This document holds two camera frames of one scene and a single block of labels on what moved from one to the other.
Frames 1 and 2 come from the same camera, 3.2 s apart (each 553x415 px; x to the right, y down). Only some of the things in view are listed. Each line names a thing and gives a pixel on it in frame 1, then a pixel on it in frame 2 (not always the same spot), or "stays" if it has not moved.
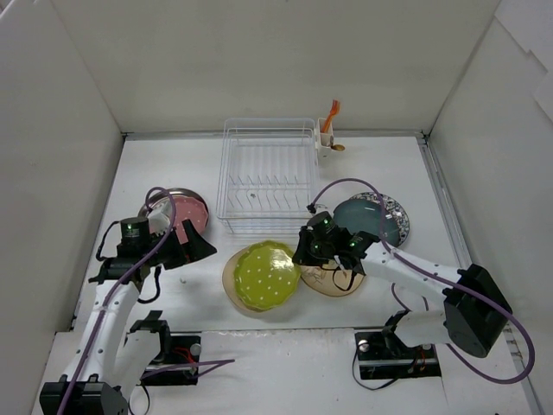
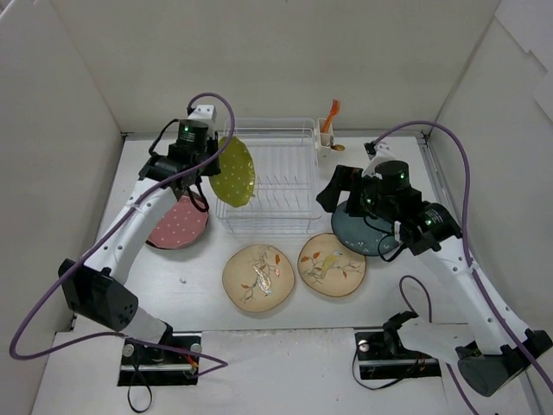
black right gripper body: x=305 y=249 -> x=351 y=188
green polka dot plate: x=265 y=276 -> x=235 y=182
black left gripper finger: x=186 y=248 -> x=212 y=147
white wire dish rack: x=268 y=180 stays
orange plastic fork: x=333 y=111 stays
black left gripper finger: x=198 y=246 -> x=212 y=168
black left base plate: x=176 y=363 stays
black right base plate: x=385 y=355 stays
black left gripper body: x=180 y=249 -> x=209 y=163
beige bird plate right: x=328 y=279 stays
